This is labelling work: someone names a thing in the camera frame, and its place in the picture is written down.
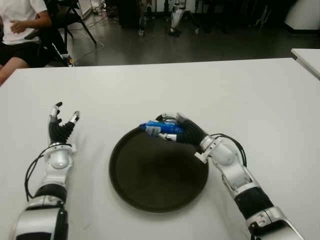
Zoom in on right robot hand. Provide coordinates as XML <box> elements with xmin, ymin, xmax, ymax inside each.
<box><xmin>155</xmin><ymin>111</ymin><xmax>210</xmax><ymax>146</ymax></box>

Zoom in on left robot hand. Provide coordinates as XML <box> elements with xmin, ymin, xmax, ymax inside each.
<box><xmin>47</xmin><ymin>101</ymin><xmax>81</xmax><ymax>146</ymax></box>

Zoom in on blue Oreo cookie package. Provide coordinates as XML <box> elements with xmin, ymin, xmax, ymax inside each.
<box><xmin>139</xmin><ymin>120</ymin><xmax>185</xmax><ymax>136</ymax></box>

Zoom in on dark round tray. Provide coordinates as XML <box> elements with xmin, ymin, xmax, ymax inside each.
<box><xmin>109</xmin><ymin>126</ymin><xmax>210</xmax><ymax>214</ymax></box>

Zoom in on wheeled robot stand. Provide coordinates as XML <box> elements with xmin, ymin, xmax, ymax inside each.
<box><xmin>137</xmin><ymin>0</ymin><xmax>201</xmax><ymax>37</ymax></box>

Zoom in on black folding chair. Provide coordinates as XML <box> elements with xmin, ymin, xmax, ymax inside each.
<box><xmin>37</xmin><ymin>0</ymin><xmax>98</xmax><ymax>68</ymax></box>

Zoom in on background humanoid robot legs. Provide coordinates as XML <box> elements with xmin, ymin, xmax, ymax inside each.
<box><xmin>167</xmin><ymin>0</ymin><xmax>188</xmax><ymax>37</ymax></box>

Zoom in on person in white shirt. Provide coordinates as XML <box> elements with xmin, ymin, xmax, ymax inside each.
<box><xmin>0</xmin><ymin>0</ymin><xmax>54</xmax><ymax>86</ymax></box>

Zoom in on black cabinet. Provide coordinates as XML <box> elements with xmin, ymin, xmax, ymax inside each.
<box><xmin>117</xmin><ymin>0</ymin><xmax>141</xmax><ymax>28</ymax></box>

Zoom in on white side table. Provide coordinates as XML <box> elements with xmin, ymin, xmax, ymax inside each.
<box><xmin>291</xmin><ymin>48</ymin><xmax>320</xmax><ymax>81</ymax></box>

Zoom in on white rounded cabinet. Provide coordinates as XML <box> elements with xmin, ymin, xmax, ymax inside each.
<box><xmin>284</xmin><ymin>0</ymin><xmax>320</xmax><ymax>34</ymax></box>

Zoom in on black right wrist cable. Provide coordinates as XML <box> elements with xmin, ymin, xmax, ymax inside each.
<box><xmin>208</xmin><ymin>133</ymin><xmax>248</xmax><ymax>168</ymax></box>

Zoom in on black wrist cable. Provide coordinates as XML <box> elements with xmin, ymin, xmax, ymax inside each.
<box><xmin>208</xmin><ymin>133</ymin><xmax>248</xmax><ymax>168</ymax></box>
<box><xmin>24</xmin><ymin>147</ymin><xmax>51</xmax><ymax>201</ymax></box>

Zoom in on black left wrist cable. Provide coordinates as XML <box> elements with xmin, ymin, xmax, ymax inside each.
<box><xmin>24</xmin><ymin>147</ymin><xmax>51</xmax><ymax>201</ymax></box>

